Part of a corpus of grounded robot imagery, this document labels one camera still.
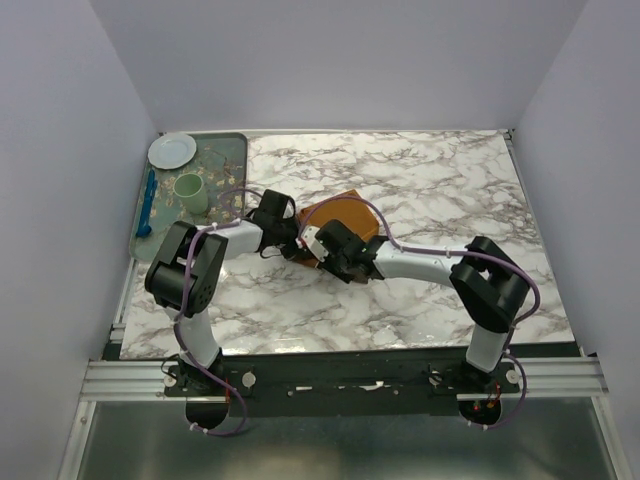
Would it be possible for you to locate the white round plate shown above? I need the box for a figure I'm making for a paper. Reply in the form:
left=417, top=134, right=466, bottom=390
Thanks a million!
left=148, top=133, right=197, bottom=170

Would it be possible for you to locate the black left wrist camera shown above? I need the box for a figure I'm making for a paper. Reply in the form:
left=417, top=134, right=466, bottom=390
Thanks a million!
left=257, top=189, right=296, bottom=220

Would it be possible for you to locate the light green cup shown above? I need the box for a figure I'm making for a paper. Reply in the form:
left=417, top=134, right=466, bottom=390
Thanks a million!
left=173, top=173, right=208, bottom=215

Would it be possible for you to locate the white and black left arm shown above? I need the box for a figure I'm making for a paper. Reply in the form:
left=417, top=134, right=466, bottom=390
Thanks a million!
left=145, top=217, right=299, bottom=395

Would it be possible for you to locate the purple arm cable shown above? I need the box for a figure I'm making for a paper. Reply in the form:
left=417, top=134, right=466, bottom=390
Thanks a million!
left=295, top=195, right=542, bottom=361
left=172, top=187, right=266, bottom=381

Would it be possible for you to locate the orange-brown cloth napkin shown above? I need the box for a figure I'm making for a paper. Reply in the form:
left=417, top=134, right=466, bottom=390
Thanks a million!
left=292, top=189, right=380, bottom=268

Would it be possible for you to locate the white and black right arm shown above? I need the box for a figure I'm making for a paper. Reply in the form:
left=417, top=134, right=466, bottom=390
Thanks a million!
left=312, top=233, right=540, bottom=392

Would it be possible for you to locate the blue plastic utensil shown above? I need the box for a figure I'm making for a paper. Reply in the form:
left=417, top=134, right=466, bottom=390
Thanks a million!
left=135, top=169, right=157, bottom=238

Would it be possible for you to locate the aluminium frame rail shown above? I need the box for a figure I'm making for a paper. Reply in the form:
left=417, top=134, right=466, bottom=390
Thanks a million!
left=80, top=357, right=609, bottom=402

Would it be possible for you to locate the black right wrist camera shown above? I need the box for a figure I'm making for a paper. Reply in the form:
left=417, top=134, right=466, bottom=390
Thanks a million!
left=315, top=219, right=365, bottom=257

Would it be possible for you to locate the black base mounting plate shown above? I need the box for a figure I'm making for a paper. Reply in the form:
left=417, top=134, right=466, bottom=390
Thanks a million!
left=164, top=347, right=520, bottom=418

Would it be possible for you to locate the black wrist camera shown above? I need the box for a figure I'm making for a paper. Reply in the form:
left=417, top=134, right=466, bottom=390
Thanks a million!
left=257, top=189, right=296, bottom=220
left=315, top=219, right=365, bottom=257

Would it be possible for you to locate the floral teal serving tray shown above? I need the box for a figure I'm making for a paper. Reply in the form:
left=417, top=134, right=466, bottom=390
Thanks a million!
left=129, top=133, right=248, bottom=263

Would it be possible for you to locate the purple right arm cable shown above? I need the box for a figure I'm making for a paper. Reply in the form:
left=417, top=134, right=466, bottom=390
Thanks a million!
left=295, top=195, right=542, bottom=361

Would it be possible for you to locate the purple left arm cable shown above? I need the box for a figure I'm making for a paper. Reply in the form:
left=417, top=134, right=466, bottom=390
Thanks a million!
left=172, top=187, right=266, bottom=381

